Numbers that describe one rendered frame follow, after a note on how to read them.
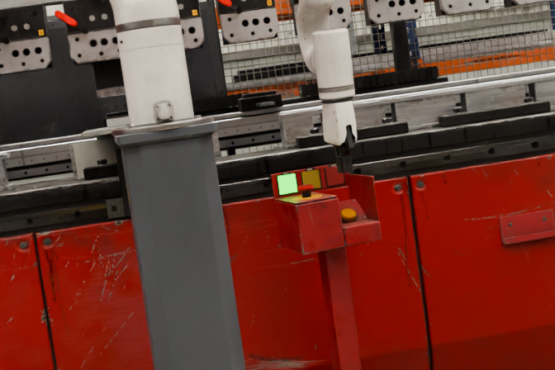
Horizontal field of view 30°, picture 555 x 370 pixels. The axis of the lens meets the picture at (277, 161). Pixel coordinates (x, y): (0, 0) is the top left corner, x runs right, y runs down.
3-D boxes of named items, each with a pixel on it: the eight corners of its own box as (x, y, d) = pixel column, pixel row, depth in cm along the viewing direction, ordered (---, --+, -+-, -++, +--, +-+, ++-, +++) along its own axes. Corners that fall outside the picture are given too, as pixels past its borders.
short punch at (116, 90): (97, 97, 273) (92, 62, 273) (97, 97, 275) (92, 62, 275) (135, 92, 274) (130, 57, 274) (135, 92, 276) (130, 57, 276)
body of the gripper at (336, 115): (314, 96, 244) (319, 142, 246) (330, 98, 234) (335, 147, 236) (343, 91, 246) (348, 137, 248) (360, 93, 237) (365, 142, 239)
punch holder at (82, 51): (71, 64, 269) (62, 1, 267) (73, 65, 277) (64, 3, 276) (129, 56, 270) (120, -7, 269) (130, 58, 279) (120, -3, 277)
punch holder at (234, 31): (224, 44, 273) (215, -19, 272) (221, 45, 282) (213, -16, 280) (280, 36, 275) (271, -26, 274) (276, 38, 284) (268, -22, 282)
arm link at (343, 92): (311, 87, 243) (313, 100, 243) (326, 89, 235) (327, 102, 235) (344, 82, 246) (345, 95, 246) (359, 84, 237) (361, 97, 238)
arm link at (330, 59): (311, 87, 243) (325, 89, 235) (305, 30, 241) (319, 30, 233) (344, 82, 246) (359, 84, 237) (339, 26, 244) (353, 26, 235)
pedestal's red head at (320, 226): (302, 255, 235) (291, 177, 234) (280, 248, 250) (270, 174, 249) (382, 239, 241) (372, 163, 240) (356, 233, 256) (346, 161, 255)
